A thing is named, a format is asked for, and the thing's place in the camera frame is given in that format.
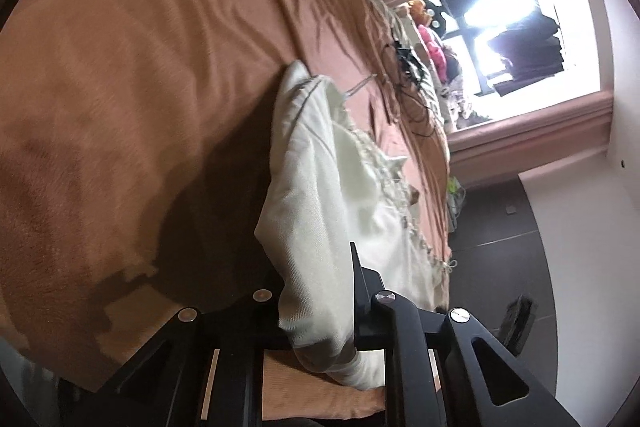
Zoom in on beige striped blanket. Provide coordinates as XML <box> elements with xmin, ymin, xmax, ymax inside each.
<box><xmin>370</xmin><ymin>0</ymin><xmax>456</xmax><ymax>134</ymax></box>

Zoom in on cream white large garment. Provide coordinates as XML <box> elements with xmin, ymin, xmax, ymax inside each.
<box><xmin>255</xmin><ymin>61</ymin><xmax>451</xmax><ymax>390</ymax></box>

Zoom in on black cable with device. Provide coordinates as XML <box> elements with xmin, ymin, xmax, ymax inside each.
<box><xmin>380</xmin><ymin>38</ymin><xmax>437</xmax><ymax>140</ymax></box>

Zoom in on pink curtain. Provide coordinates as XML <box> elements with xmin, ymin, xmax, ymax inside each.
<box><xmin>448</xmin><ymin>91</ymin><xmax>614</xmax><ymax>187</ymax></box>

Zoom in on orange brown bed sheet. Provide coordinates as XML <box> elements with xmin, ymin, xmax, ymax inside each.
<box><xmin>1</xmin><ymin>0</ymin><xmax>450</xmax><ymax>426</ymax></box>

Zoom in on white bedside drawer cabinet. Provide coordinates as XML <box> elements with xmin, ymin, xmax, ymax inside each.
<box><xmin>446</xmin><ymin>176</ymin><xmax>466</xmax><ymax>233</ymax></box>

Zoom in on dark hanging clothes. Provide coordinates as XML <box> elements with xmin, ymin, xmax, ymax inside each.
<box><xmin>488</xmin><ymin>0</ymin><xmax>564</xmax><ymax>96</ymax></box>

